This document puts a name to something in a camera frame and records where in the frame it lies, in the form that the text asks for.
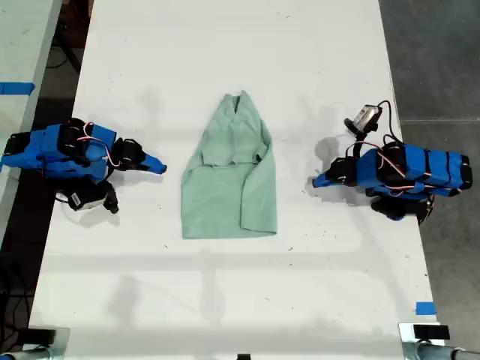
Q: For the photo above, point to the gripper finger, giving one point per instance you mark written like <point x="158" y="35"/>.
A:
<point x="155" y="164"/>
<point x="324" y="177"/>
<point x="327" y="184"/>
<point x="144" y="170"/>

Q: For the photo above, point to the pale green T-shirt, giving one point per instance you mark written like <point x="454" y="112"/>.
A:
<point x="217" y="202"/>

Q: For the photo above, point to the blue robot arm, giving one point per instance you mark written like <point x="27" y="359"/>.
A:
<point x="45" y="150"/>
<point x="431" y="168"/>

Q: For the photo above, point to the long blue tape strip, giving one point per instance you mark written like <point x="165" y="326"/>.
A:
<point x="17" y="88"/>

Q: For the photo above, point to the white side table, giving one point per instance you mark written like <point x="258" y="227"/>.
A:
<point x="18" y="45"/>

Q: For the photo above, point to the small blue tape piece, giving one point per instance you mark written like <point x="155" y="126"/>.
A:
<point x="425" y="308"/>

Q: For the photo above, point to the small black box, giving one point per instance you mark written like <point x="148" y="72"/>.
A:
<point x="431" y="332"/>
<point x="42" y="336"/>

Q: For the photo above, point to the tiny black clip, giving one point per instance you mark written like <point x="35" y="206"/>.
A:
<point x="243" y="356"/>

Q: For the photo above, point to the grey metal pipe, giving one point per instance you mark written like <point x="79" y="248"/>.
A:
<point x="33" y="353"/>
<point x="438" y="351"/>

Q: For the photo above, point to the short black camera stalk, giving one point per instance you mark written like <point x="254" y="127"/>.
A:
<point x="354" y="129"/>
<point x="111" y="198"/>

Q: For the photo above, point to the black camera box white label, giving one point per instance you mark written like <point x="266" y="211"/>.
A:
<point x="88" y="198"/>
<point x="367" y="117"/>

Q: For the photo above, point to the white bracket plate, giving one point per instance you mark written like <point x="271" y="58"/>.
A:
<point x="405" y="332"/>

